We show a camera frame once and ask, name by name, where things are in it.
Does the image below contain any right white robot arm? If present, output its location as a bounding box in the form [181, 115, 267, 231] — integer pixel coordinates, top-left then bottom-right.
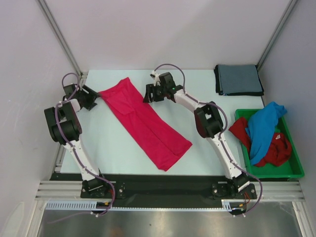
[143, 71, 250, 198]

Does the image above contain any dark red t shirt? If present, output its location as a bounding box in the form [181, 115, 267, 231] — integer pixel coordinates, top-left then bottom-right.
[229, 117, 292, 167]

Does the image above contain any left aluminium frame post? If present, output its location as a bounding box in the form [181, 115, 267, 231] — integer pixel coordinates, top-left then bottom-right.
[36, 0, 82, 76]

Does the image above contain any aluminium frame post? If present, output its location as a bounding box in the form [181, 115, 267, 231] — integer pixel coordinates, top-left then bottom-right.
[257, 0, 300, 71]
[36, 0, 82, 76]

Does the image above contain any blue t shirt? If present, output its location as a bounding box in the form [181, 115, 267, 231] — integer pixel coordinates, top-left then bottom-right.
[247, 102, 287, 165]

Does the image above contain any white cable duct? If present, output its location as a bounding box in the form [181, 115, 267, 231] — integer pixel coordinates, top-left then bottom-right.
[45, 200, 246, 213]

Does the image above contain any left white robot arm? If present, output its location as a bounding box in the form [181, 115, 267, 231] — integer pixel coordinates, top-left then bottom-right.
[44, 84, 110, 198]

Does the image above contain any folded black t shirt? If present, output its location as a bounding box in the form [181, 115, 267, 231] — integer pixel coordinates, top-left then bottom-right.
[213, 64, 265, 96]

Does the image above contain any pink t shirt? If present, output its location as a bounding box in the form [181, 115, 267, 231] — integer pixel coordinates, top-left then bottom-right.
[99, 78, 192, 171]

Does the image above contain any folded grey t shirt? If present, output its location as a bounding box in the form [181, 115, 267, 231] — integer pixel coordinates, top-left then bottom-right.
[217, 65, 263, 94]

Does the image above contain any right aluminium frame post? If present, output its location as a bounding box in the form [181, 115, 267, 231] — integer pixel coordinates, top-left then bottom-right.
[257, 0, 300, 71]

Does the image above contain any green plastic bin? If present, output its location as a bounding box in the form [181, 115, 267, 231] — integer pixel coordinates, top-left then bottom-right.
[241, 117, 305, 180]

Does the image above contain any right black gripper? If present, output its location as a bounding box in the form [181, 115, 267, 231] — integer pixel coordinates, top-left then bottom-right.
[143, 83, 167, 103]

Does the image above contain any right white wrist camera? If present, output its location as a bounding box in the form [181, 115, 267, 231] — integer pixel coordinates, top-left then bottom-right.
[150, 70, 160, 80]

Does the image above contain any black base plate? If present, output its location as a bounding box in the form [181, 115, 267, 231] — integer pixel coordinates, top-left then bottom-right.
[50, 173, 263, 207]

